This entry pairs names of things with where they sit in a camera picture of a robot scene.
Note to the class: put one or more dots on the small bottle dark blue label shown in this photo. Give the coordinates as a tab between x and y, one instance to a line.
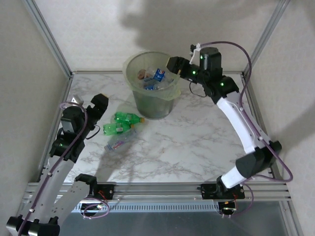
159	75

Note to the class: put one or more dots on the green bottle yellow cap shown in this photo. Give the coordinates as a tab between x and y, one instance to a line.
125	117

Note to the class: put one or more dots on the green bottle with paper label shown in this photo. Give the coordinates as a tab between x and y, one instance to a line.
113	129

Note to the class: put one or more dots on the clear bottle blue label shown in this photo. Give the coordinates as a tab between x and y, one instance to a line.
148	79

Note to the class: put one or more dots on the large clear water bottle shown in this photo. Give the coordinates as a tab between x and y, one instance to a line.
150	87

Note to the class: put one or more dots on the brown tea bottle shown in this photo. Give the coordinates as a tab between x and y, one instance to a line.
142	73

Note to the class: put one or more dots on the clear bottle pink label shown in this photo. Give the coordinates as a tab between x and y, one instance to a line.
116	145

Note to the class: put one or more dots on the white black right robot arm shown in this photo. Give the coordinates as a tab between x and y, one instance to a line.
236	118

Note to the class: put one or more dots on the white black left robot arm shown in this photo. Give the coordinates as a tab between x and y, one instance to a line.
49	186

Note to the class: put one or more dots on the translucent green bucket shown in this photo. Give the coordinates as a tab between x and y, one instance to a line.
152	108

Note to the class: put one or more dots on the small lit circuit board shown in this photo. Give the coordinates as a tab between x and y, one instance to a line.
227	209
98	207

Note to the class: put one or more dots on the grey metal lower panel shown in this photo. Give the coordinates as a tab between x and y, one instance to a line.
160	225

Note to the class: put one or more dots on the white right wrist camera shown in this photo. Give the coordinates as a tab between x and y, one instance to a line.
195	51

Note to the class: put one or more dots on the aluminium frame post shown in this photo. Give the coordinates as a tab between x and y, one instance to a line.
46	37
266	37
292	221

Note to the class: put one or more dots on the aluminium front mounting rail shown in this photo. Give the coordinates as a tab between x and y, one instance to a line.
160	190

